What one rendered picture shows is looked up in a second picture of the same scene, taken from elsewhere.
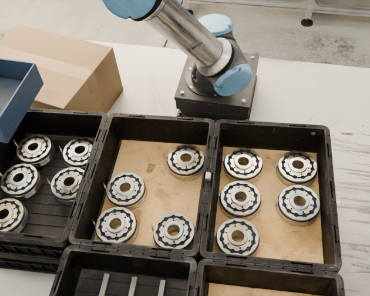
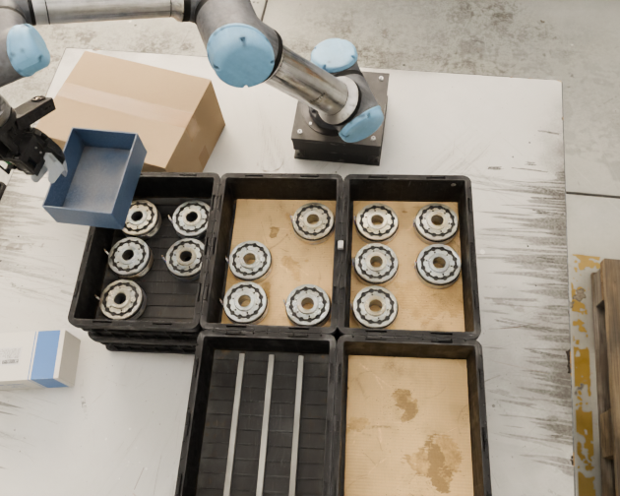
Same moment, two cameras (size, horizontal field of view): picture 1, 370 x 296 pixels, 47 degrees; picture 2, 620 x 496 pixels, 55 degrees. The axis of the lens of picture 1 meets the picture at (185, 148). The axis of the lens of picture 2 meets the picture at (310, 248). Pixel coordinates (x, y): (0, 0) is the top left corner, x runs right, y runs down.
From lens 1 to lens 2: 0.36 m
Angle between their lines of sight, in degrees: 12
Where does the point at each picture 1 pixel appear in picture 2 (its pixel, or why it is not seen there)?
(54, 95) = (152, 151)
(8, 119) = (121, 205)
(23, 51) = (100, 91)
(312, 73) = (455, 89)
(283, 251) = (423, 317)
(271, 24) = not seen: outside the picture
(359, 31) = not seen: outside the picture
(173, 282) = (311, 357)
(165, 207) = (295, 277)
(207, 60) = (331, 109)
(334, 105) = (480, 131)
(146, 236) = (278, 310)
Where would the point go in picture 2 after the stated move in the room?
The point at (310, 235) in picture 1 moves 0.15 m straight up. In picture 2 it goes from (451, 297) to (462, 272)
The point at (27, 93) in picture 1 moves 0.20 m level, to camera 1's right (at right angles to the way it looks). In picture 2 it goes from (134, 169) to (225, 153)
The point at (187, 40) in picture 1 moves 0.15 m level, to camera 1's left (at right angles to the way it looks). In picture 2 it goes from (307, 94) to (239, 106)
